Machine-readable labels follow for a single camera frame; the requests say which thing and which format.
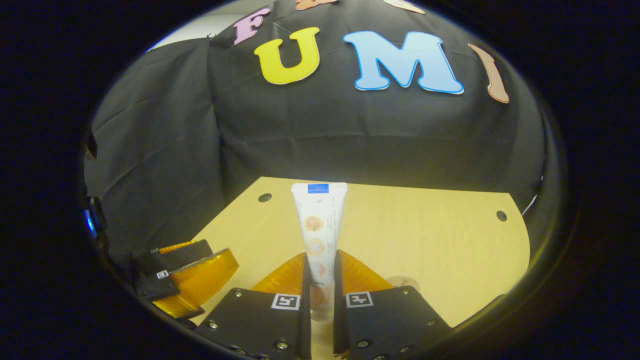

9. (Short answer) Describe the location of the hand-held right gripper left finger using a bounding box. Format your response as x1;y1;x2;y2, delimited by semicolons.
194;251;312;360

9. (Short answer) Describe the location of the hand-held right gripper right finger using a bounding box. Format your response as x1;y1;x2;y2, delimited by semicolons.
333;249;454;360

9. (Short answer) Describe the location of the round wooden coaster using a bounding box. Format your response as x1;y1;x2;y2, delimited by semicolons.
387;276;422;294

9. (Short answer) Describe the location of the white toothpaste tube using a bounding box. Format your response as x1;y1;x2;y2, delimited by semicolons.
291;182;348;321

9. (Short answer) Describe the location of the light wooden desktop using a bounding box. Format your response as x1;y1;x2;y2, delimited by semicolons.
190;176;531;359

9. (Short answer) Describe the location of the black backdrop cloth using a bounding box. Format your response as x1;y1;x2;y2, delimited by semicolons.
84;0;546;273

